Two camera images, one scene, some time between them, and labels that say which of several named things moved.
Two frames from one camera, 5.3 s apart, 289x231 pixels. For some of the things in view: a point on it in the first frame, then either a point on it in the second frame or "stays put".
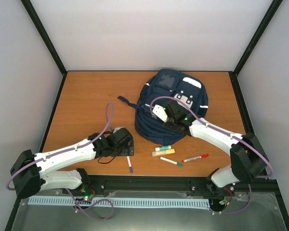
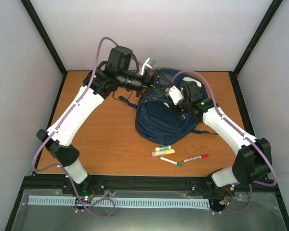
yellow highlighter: [171, 151] stays put
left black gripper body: [119, 151] -> [145, 82]
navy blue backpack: [167, 83] stays put
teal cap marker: [171, 161] stays put
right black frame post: [262, 26] stays put
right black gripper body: [172, 122] -> [178, 113]
